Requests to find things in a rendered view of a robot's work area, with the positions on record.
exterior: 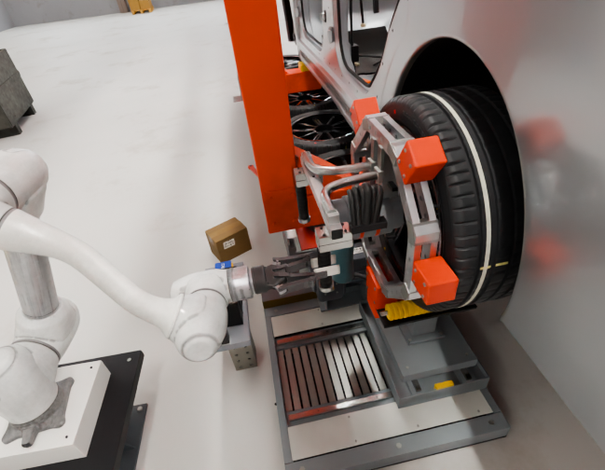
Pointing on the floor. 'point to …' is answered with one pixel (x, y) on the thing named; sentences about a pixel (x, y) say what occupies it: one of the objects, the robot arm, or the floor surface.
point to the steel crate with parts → (6, 96)
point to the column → (244, 356)
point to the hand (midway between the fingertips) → (325, 266)
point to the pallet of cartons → (140, 6)
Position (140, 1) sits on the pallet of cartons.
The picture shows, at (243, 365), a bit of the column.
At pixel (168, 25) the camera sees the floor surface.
